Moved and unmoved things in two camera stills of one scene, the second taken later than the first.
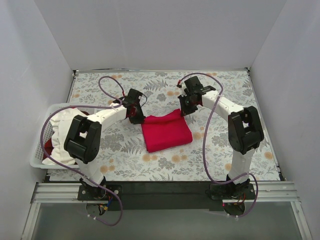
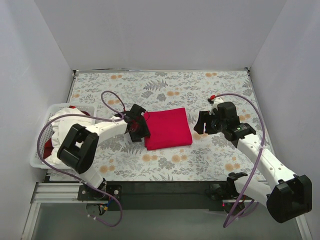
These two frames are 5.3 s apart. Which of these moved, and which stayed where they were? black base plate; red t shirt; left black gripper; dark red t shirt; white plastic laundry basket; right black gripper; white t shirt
Moved: left black gripper; red t shirt; right black gripper
Stayed: white t shirt; black base plate; white plastic laundry basket; dark red t shirt
